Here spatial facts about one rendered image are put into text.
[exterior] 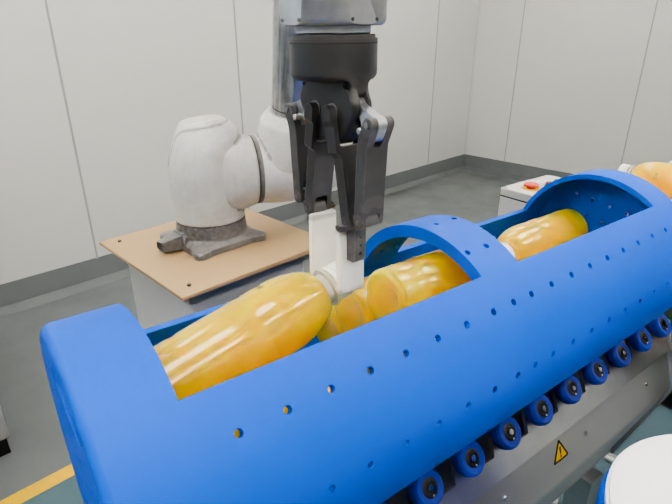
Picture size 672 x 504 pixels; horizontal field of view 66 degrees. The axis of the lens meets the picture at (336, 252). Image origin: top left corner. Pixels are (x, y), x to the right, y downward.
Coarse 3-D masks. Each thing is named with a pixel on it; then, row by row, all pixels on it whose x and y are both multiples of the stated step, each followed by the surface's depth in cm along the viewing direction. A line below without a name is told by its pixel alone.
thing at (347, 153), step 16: (336, 128) 44; (336, 144) 44; (352, 144) 46; (336, 160) 46; (352, 160) 46; (336, 176) 46; (352, 176) 46; (352, 192) 46; (352, 208) 46; (352, 224) 47
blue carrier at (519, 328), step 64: (576, 192) 94; (640, 192) 80; (384, 256) 75; (512, 256) 60; (576, 256) 64; (640, 256) 71; (64, 320) 43; (128, 320) 42; (192, 320) 60; (384, 320) 48; (448, 320) 51; (512, 320) 55; (576, 320) 62; (640, 320) 75; (64, 384) 36; (128, 384) 37; (256, 384) 40; (320, 384) 42; (384, 384) 45; (448, 384) 49; (512, 384) 56; (128, 448) 34; (192, 448) 36; (256, 448) 38; (320, 448) 41; (384, 448) 45; (448, 448) 53
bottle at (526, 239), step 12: (540, 216) 88; (552, 216) 87; (564, 216) 88; (576, 216) 88; (516, 228) 82; (528, 228) 82; (540, 228) 83; (552, 228) 84; (564, 228) 85; (576, 228) 87; (504, 240) 82; (516, 240) 80; (528, 240) 81; (540, 240) 81; (552, 240) 83; (564, 240) 85; (516, 252) 80; (528, 252) 80
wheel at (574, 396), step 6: (570, 378) 76; (576, 378) 77; (558, 384) 75; (564, 384) 75; (570, 384) 76; (576, 384) 76; (558, 390) 75; (564, 390) 75; (570, 390) 76; (576, 390) 76; (558, 396) 75; (564, 396) 75; (570, 396) 75; (576, 396) 76; (564, 402) 75; (570, 402) 75; (576, 402) 75
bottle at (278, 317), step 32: (256, 288) 48; (288, 288) 48; (320, 288) 49; (224, 320) 45; (256, 320) 45; (288, 320) 46; (320, 320) 49; (160, 352) 43; (192, 352) 43; (224, 352) 44; (256, 352) 45; (288, 352) 47; (192, 384) 42
